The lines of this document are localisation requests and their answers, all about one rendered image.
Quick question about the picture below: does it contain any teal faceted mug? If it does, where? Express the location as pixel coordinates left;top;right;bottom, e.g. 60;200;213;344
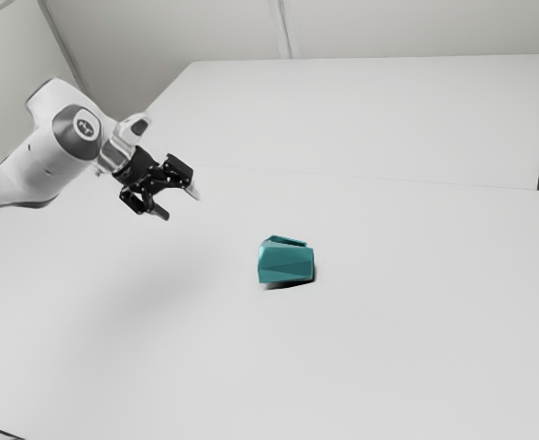
257;235;317;285

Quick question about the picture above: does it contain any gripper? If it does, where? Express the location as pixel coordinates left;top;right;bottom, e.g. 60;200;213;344
112;145;202;222

